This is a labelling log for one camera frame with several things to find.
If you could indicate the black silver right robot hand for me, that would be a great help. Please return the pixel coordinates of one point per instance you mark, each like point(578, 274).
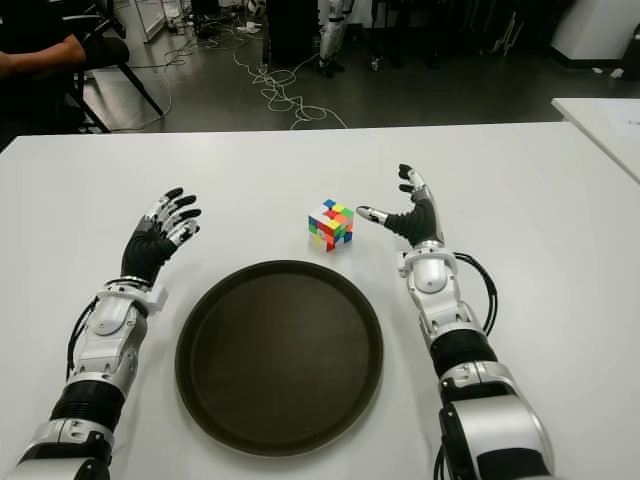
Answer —
point(422, 222)

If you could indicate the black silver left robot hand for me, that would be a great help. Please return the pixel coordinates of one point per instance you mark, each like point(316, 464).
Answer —
point(145, 247)

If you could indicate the multicolour Rubik's cube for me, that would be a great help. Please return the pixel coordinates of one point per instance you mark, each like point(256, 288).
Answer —
point(331, 226)

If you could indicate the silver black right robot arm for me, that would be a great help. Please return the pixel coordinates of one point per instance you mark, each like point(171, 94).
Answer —
point(480, 400)

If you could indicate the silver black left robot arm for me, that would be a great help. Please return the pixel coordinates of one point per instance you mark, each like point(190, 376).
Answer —
point(107, 330)

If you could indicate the dark brown round plate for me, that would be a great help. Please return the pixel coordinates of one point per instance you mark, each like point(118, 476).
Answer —
point(280, 357)

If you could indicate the black wheeled stand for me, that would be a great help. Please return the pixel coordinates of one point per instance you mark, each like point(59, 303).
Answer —
point(400, 30)

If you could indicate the black chair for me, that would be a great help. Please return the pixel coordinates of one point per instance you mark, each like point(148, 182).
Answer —
point(107, 50)

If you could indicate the white side table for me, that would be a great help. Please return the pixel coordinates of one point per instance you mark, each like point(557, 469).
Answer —
point(605, 130)

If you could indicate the grey folded metal stand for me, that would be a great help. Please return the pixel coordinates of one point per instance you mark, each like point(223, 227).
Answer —
point(505, 35)

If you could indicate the white humanoid robot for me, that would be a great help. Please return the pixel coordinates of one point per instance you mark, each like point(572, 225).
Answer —
point(330, 35)

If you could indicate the white board panel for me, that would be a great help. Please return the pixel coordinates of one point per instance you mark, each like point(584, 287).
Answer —
point(150, 20)

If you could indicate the black cabinet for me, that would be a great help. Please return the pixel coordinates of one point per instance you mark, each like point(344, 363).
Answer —
point(292, 30)

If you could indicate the white power strip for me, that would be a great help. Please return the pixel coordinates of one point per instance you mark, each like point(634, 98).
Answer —
point(249, 28)

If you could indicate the white paper scrap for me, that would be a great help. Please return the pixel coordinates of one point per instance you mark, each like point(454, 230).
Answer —
point(616, 73)

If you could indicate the seated person in black shirt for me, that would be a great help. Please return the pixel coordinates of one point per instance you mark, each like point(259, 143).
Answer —
point(30, 20)

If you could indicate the white machine housing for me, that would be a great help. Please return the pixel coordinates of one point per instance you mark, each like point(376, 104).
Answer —
point(595, 30)

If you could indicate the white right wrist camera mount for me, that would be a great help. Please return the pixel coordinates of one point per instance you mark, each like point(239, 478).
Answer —
point(404, 264)

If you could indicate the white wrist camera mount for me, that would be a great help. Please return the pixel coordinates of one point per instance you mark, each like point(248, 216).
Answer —
point(404, 264)
point(159, 299)

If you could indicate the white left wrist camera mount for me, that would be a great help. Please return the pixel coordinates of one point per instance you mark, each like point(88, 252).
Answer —
point(159, 299)

